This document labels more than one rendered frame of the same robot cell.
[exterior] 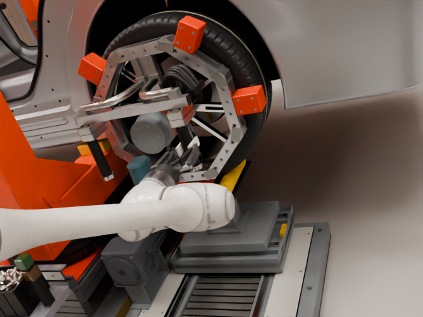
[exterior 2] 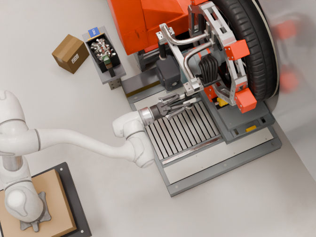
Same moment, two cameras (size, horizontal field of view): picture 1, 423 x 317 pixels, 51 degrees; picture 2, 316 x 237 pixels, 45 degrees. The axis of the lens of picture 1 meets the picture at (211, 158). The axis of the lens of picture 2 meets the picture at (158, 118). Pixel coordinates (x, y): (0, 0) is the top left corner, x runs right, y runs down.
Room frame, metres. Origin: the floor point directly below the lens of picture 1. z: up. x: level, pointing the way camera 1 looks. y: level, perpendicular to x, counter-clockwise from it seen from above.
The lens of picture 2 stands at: (0.58, -0.54, 2.57)
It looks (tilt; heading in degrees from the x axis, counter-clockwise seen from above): 65 degrees down; 52
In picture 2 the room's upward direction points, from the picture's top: 14 degrees counter-clockwise
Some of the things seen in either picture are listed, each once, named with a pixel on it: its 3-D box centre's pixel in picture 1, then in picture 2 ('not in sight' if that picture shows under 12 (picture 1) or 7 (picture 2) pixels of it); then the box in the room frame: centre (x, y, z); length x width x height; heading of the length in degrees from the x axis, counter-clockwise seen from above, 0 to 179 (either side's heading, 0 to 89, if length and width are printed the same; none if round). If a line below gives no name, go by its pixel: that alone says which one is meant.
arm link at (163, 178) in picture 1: (157, 187); (146, 116); (1.06, 0.16, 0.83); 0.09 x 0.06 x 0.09; 63
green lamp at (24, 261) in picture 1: (24, 261); (106, 59); (1.26, 0.68, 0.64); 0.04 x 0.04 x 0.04; 63
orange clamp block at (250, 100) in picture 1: (249, 100); (245, 100); (1.42, -0.18, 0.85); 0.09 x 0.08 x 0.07; 63
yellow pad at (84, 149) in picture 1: (99, 142); not in sight; (1.96, 0.46, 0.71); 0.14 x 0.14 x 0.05; 63
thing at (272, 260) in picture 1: (235, 239); (233, 102); (1.71, 0.02, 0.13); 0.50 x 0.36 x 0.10; 63
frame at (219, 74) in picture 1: (167, 115); (215, 53); (1.56, 0.10, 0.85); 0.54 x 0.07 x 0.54; 63
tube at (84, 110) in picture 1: (109, 87); (185, 27); (1.49, 0.24, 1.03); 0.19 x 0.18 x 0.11; 153
